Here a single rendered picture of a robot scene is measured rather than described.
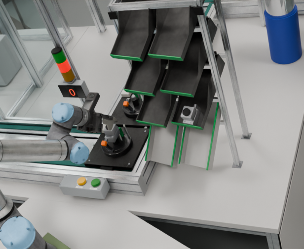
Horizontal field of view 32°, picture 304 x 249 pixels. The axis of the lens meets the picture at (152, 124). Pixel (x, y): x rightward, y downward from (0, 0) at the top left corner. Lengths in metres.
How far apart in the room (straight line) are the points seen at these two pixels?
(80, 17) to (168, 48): 3.89
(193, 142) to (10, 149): 0.75
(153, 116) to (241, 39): 1.05
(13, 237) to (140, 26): 0.86
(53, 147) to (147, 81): 0.43
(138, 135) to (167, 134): 0.24
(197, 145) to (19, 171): 0.89
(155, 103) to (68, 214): 0.64
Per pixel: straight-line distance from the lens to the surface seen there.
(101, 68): 3.09
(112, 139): 2.28
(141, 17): 1.92
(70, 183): 2.31
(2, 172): 2.62
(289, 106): 2.47
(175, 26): 1.85
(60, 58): 2.28
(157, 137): 2.18
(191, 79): 1.89
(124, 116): 2.49
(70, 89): 2.36
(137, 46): 1.86
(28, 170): 2.49
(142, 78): 1.97
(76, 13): 5.77
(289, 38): 2.64
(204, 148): 2.09
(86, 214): 2.30
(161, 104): 2.06
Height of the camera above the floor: 2.50
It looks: 40 degrees down
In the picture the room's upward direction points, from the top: 20 degrees counter-clockwise
